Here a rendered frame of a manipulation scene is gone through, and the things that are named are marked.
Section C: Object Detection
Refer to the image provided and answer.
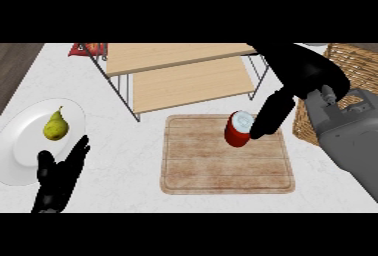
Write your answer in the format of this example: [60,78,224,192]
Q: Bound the red bag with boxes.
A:
[66,43,109,58]

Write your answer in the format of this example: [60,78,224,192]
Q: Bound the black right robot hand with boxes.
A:
[244,43,351,140]

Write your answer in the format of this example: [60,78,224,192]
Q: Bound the yellow-green pear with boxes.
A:
[42,105,70,142]

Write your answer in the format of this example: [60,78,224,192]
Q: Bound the wooden cutting board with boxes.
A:
[159,114,296,196]

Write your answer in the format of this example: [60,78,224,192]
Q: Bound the wicker basket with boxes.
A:
[290,43,378,147]

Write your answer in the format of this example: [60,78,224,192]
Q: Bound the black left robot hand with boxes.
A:
[29,134,92,214]

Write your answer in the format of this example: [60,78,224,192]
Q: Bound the wire rack with wooden shelves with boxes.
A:
[78,43,273,123]

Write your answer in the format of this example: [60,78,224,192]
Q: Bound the red can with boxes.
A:
[222,110,256,148]

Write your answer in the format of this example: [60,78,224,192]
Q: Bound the white plate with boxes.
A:
[0,97,88,187]

